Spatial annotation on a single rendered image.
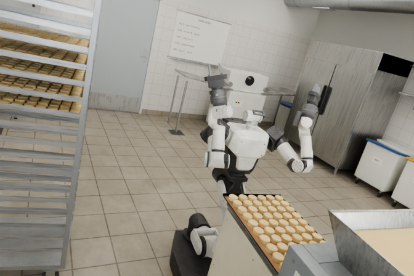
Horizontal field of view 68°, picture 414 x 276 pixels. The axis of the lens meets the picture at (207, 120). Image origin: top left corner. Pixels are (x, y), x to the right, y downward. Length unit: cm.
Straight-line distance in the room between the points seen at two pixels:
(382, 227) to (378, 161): 414
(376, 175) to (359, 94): 125
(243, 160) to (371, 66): 370
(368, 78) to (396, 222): 410
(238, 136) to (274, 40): 514
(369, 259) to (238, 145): 107
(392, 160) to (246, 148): 361
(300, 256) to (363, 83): 442
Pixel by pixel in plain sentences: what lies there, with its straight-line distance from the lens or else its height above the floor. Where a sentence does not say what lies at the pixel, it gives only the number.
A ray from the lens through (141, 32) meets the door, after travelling 563.
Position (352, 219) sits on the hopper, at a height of 129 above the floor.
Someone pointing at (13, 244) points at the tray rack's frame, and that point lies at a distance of 250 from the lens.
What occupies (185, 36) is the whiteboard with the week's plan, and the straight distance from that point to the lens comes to 584.
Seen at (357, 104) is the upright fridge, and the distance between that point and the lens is 529.
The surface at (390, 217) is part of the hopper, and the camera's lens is 127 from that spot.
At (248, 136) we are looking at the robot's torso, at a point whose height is 121.
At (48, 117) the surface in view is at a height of 96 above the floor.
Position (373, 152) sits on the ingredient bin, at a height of 61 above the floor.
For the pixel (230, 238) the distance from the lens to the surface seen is 178.
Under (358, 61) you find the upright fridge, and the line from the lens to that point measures 547.
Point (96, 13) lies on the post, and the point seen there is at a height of 169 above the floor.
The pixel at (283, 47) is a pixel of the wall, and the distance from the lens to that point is 703.
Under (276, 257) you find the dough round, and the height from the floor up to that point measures 92.
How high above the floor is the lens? 174
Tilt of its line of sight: 16 degrees down
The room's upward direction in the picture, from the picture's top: 14 degrees clockwise
